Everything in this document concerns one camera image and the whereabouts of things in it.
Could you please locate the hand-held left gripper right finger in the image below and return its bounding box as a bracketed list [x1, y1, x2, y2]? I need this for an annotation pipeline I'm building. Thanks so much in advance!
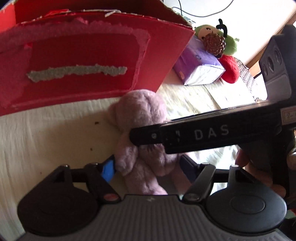
[179, 154, 253, 202]

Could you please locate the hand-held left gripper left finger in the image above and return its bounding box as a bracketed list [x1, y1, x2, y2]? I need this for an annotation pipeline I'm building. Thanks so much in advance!
[54, 154, 122, 205]

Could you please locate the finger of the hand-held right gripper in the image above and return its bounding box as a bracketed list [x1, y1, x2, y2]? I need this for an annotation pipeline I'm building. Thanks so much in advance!
[129, 121, 168, 148]

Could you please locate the pink plush bear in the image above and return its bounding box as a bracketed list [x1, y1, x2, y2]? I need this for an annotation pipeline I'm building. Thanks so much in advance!
[108, 89, 193, 196]

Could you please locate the red cardboard box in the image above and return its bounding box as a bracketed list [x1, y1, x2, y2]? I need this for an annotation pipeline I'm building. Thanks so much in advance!
[0, 0, 196, 117]

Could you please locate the cloth-covered desktop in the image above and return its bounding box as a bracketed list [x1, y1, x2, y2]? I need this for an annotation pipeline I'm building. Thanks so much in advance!
[0, 76, 267, 234]

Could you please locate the person's right hand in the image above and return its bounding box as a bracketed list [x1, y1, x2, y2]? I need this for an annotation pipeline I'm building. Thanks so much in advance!
[235, 148, 287, 198]

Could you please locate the red plush toy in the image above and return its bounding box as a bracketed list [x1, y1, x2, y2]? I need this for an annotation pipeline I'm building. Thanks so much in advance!
[218, 55, 240, 84]

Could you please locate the purple tissue pack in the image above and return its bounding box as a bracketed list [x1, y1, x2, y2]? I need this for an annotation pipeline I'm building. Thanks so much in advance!
[173, 36, 226, 86]

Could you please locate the green plush toy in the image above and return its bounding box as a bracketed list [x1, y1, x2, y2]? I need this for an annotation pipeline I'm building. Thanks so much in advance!
[194, 18, 239, 56]

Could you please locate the brown round pine cone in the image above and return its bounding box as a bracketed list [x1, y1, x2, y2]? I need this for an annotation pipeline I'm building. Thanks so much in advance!
[203, 33, 226, 56]

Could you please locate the white power strip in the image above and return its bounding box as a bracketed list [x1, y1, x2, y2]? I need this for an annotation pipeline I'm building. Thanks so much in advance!
[180, 14, 197, 27]

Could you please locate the black cable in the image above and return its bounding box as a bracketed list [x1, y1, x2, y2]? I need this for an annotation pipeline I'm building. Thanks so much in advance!
[177, 0, 234, 18]

